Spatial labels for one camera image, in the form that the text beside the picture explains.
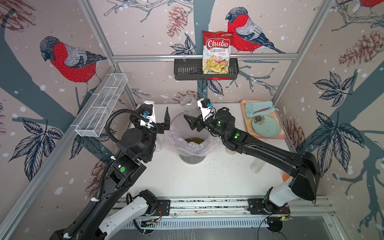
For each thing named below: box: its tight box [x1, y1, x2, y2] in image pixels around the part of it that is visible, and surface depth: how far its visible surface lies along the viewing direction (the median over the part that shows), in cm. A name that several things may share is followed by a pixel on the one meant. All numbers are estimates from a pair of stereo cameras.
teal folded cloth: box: [245, 101, 276, 118], surface depth 120 cm
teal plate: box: [251, 115, 281, 138], surface depth 107 cm
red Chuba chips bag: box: [202, 30, 233, 74], surface depth 87 cm
